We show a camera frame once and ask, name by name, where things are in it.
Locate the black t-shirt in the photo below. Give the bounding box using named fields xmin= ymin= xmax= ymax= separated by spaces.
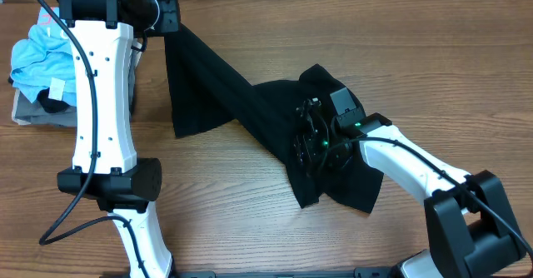
xmin=164 ymin=26 xmax=383 ymax=213

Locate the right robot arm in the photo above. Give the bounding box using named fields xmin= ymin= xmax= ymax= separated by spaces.
xmin=294 ymin=98 xmax=532 ymax=277

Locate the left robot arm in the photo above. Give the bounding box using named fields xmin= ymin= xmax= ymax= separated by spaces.
xmin=57 ymin=0 xmax=179 ymax=277

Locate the light blue printed t-shirt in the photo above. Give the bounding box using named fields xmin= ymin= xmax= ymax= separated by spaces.
xmin=10 ymin=8 xmax=76 ymax=107

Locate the beige folded garment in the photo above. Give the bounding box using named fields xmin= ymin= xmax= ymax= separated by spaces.
xmin=11 ymin=40 xmax=145 ymax=126

